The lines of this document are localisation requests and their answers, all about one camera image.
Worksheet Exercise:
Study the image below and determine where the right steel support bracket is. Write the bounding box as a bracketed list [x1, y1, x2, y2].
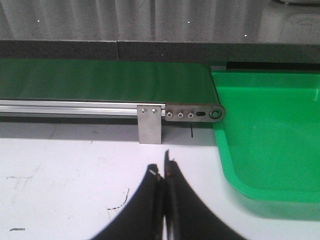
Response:
[137, 105, 162, 145]

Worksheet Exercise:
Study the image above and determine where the dark stone counter slab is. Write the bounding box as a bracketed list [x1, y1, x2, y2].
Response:
[0, 0, 320, 64]

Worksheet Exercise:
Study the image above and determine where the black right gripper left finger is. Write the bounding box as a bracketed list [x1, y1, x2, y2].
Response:
[93, 163, 165, 240]

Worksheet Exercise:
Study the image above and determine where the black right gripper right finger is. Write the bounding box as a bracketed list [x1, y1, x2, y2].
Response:
[164, 150, 242, 240]

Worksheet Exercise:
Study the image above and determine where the green conveyor belt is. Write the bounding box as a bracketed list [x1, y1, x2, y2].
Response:
[0, 58, 218, 104]

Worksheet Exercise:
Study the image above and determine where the green plastic bin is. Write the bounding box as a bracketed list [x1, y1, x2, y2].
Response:
[211, 70, 320, 221]

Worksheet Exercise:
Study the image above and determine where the right dark roller end plate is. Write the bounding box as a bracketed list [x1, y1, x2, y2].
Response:
[165, 103, 226, 123]

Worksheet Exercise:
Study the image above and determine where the aluminium conveyor side rail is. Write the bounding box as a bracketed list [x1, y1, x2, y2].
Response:
[0, 99, 166, 117]

